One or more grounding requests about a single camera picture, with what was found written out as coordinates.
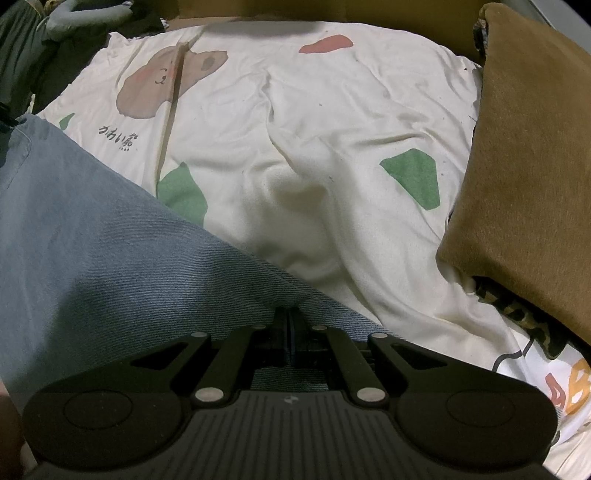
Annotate brown cardboard box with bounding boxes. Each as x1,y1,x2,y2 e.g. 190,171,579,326
155,0,484,60

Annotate blue denim jeans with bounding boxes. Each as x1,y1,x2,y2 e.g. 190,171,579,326
1,115,377,407

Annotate white lettered t-shirt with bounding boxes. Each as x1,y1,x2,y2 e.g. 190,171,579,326
491,313,591,448

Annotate dark green garment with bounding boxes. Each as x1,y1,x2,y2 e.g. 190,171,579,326
0,0,112,121

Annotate folded brown garment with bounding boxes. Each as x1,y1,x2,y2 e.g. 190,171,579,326
438,3,590,339

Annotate cream printed bed sheet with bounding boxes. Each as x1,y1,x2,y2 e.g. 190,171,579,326
34,20,591,471

